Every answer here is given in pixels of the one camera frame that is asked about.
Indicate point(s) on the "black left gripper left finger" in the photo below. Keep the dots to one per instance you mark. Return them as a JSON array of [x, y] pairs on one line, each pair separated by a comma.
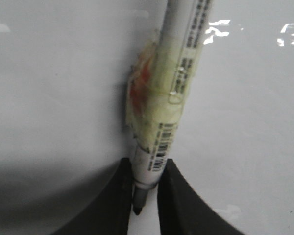
[[109, 212]]

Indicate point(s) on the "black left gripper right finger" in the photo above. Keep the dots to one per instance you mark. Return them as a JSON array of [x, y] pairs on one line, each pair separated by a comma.
[[182, 212]]

